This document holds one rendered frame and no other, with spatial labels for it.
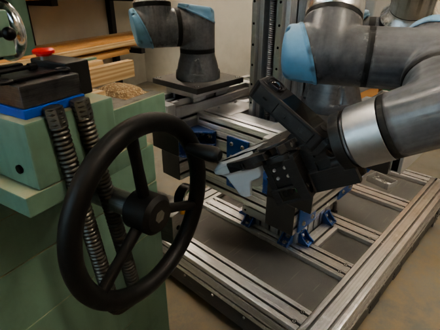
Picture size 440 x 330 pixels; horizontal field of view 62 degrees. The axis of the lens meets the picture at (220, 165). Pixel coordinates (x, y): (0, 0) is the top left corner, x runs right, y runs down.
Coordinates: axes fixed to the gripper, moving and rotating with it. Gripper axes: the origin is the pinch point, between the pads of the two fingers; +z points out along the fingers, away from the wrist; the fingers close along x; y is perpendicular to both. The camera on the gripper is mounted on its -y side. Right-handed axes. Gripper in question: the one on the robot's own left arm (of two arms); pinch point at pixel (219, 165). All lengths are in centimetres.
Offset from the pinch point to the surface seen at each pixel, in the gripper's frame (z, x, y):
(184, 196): 24.1, 13.2, 6.8
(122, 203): 10.1, -11.7, -1.6
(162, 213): 5.4, -9.8, 2.0
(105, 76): 30.9, 14.6, -24.8
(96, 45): 222, 189, -100
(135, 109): 19.0, 7.3, -14.5
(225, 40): 172, 310, -65
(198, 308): 72, 39, 58
